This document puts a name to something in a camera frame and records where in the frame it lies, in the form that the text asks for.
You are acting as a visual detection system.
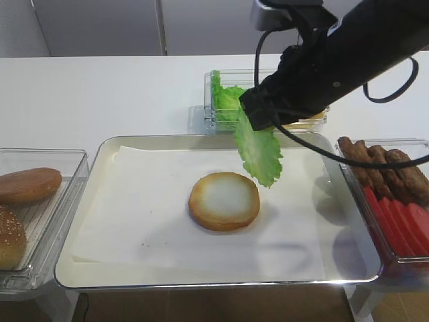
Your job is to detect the green lettuce leaf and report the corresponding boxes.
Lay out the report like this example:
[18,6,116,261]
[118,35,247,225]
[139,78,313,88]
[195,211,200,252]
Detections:
[235,108,283,188]

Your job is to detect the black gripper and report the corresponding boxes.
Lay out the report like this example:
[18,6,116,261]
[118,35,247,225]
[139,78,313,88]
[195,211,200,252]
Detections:
[240,43,335,131]

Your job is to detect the black cable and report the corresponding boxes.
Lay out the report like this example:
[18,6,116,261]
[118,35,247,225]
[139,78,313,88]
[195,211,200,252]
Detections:
[254,26,429,168]

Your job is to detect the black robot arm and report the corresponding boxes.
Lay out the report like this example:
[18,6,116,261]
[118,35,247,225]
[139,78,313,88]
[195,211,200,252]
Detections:
[240,1,428,130]

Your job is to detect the sesame seed top bun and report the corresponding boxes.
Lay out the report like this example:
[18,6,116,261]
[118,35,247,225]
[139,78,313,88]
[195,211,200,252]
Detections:
[0,206,27,270]

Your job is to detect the toasted bottom bun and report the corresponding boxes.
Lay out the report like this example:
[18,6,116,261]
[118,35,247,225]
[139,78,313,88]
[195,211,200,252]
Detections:
[188,172,260,231]

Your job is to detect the clear bun container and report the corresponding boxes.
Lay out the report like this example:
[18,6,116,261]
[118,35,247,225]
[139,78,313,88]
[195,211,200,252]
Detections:
[1,148,89,293]

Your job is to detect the yellow cheese slices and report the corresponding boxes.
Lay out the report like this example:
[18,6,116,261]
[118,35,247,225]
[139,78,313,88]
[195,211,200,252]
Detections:
[283,109,329,133]

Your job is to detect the silver metal tray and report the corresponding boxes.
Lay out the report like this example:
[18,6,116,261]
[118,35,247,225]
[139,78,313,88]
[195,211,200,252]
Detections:
[55,134,383,289]

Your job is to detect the clear patty and tomato container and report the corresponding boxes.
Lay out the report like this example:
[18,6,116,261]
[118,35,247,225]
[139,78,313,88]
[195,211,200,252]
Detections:
[334,138,429,286]

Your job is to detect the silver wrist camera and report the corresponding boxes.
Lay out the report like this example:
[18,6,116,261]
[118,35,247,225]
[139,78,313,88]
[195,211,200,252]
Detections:
[250,0,323,31]

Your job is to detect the brown bun half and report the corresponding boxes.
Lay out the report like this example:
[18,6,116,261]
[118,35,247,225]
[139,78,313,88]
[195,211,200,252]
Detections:
[1,168,62,205]

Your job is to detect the brown beef patty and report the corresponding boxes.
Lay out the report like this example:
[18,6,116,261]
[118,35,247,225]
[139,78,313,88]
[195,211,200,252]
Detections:
[385,149,428,206]
[353,140,395,201]
[337,137,373,188]
[368,145,416,205]

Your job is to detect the clear lettuce and cheese container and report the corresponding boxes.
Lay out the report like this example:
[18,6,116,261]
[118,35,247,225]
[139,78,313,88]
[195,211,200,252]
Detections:
[187,68,331,136]

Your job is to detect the red tomato slice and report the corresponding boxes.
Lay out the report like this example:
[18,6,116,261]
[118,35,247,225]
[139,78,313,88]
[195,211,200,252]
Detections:
[363,186,397,255]
[391,200,421,257]
[379,197,416,258]
[404,203,428,257]

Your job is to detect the white parchment paper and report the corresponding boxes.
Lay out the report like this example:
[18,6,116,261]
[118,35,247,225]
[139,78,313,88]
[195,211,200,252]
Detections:
[70,146,325,281]

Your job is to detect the green lettuce pile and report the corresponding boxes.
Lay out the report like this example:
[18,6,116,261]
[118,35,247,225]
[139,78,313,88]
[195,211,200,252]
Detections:
[210,70,245,131]

